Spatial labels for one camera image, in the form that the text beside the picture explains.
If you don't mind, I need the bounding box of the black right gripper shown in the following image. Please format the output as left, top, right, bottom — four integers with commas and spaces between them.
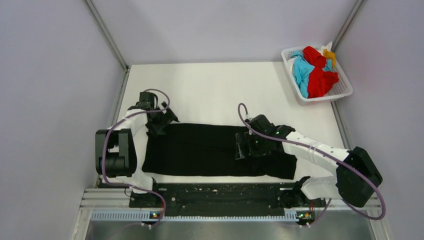
236, 131, 271, 160

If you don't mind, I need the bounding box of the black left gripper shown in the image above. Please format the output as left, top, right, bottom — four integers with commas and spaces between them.
145, 101, 178, 137

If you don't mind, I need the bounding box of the black t-shirt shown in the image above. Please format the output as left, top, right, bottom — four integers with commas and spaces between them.
142, 123, 297, 180

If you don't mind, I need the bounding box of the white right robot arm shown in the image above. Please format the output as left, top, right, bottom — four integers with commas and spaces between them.
237, 114, 385, 208

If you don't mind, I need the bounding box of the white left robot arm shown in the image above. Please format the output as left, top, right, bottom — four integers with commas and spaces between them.
95, 88, 179, 207

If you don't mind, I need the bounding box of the light blue t-shirt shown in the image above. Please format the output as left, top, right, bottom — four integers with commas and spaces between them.
290, 50, 314, 99

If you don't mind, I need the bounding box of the red t-shirt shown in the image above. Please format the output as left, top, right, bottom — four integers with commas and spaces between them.
303, 46, 339, 99

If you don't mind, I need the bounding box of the white plastic laundry basket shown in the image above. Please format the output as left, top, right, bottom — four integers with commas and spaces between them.
281, 45, 354, 105

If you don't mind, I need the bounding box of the yellow t-shirt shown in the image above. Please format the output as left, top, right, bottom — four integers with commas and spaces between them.
323, 49, 337, 69

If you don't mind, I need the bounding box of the white t-shirt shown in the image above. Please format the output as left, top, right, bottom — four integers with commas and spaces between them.
317, 41, 333, 56

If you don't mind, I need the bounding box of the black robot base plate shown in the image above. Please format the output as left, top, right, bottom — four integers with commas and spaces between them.
99, 182, 327, 218

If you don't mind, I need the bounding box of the white slotted cable duct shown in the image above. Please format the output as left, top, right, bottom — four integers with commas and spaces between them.
91, 210, 312, 222

